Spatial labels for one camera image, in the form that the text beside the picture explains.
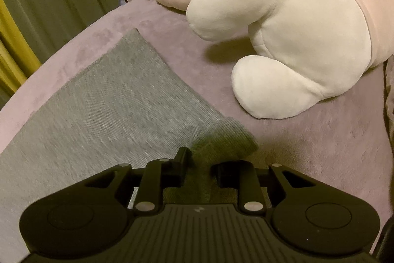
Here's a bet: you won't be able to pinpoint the white plush toy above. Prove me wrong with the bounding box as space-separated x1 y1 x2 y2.
186 0 394 120

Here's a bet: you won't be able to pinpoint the grey knit pants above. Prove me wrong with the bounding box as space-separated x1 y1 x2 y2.
0 28 260 260

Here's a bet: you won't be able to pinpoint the yellow curtain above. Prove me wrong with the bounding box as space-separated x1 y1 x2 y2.
0 0 42 91

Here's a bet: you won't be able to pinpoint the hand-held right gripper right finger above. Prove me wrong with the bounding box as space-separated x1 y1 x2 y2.
211 161 312 216

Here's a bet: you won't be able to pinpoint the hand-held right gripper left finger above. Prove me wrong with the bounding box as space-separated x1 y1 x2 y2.
84 147 194 216

